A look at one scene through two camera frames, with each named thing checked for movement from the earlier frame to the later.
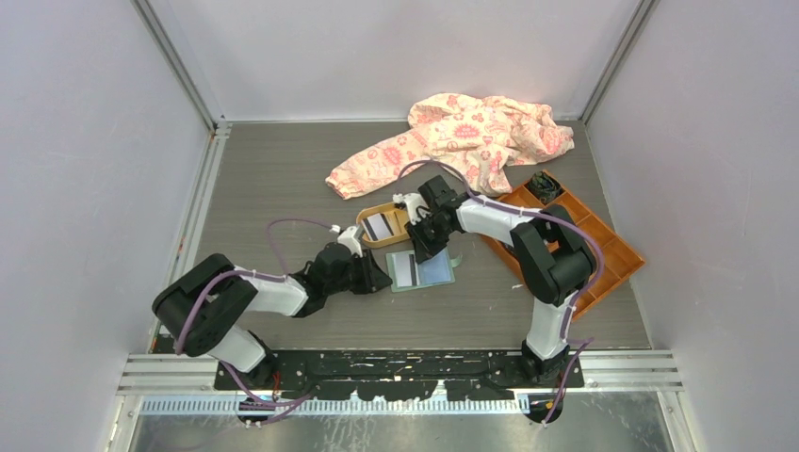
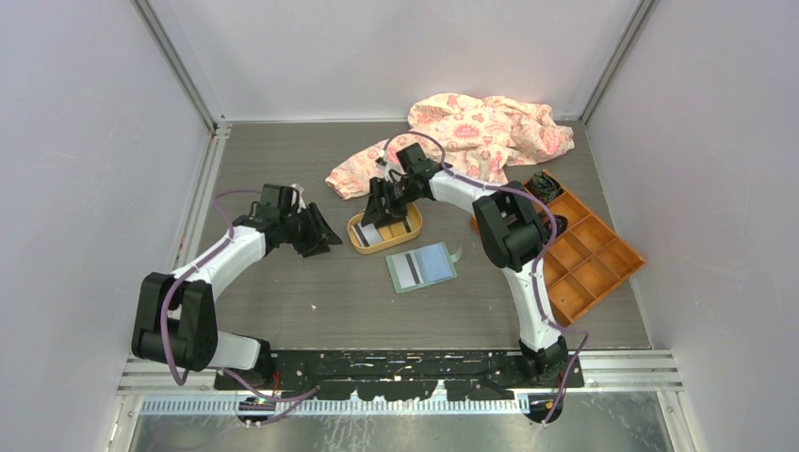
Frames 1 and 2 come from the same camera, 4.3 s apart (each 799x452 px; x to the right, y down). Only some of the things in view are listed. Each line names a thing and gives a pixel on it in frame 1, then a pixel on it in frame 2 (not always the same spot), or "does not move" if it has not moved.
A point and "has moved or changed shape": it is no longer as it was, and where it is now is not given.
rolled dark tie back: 543,187 does not move
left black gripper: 378,279 to 319,234
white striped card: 407,270 does not move
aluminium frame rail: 183,75 does not move
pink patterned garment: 480,135 does not move
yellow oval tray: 397,218 has moved or changed shape
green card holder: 406,274 does not move
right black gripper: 424,250 to 374,213
